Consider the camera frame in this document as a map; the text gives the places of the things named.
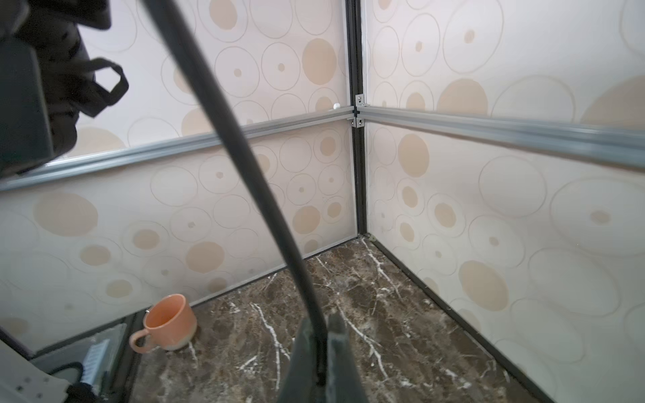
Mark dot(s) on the silver aluminium rail back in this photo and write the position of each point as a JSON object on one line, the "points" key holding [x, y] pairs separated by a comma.
{"points": [[620, 148]]}

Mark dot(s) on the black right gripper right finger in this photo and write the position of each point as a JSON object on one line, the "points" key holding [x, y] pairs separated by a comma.
{"points": [[343, 381]]}

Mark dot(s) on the black corner frame post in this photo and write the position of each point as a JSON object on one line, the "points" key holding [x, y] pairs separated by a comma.
{"points": [[355, 61]]}

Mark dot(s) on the orange ceramic mug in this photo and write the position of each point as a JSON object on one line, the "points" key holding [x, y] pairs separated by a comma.
{"points": [[170, 325]]}

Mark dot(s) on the silver aluminium rail left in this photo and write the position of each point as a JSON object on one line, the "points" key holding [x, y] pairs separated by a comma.
{"points": [[61, 170]]}

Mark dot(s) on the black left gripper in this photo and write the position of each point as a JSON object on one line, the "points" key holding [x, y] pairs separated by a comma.
{"points": [[73, 83]]}

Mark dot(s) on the dark green hair dryer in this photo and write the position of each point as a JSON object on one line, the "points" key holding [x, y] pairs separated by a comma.
{"points": [[26, 141]]}

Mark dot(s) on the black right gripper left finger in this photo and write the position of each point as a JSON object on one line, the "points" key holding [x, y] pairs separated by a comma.
{"points": [[300, 384]]}

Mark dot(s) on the silver aluminium rail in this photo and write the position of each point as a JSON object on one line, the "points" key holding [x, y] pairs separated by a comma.
{"points": [[620, 148], [61, 170]]}

